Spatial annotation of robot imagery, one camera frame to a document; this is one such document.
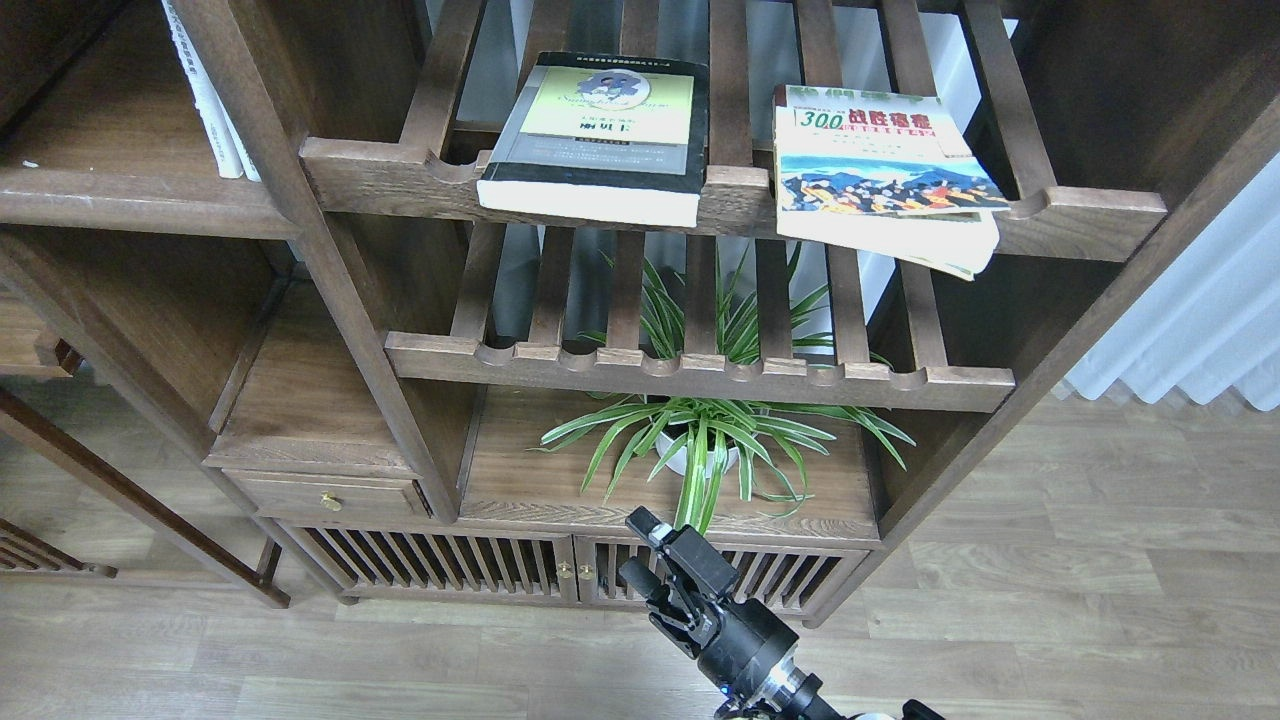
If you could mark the black and yellow book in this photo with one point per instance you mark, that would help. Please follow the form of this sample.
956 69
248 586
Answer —
605 138

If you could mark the colourful 300 paperback book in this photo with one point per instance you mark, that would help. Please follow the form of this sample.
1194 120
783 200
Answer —
882 172

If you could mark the brass drawer knob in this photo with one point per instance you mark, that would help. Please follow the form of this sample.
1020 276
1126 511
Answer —
330 502

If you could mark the green spider plant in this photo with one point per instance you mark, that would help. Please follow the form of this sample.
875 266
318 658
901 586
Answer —
764 435

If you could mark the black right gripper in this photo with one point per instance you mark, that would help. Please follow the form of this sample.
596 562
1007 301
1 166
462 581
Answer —
751 654

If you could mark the white book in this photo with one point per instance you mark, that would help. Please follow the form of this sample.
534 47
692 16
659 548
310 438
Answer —
249 168
207 102

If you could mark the white plant pot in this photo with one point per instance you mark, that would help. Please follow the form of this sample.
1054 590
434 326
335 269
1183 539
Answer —
676 446

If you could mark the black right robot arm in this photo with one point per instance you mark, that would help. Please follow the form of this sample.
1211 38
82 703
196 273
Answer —
801 701

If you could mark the white curtain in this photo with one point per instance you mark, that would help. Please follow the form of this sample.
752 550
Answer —
1209 326

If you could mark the white book right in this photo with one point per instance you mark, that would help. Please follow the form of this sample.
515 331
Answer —
249 168

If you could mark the white book left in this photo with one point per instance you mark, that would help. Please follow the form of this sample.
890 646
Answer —
207 102

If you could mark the dark wooden bookshelf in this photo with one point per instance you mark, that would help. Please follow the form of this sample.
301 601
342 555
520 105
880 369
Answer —
358 323

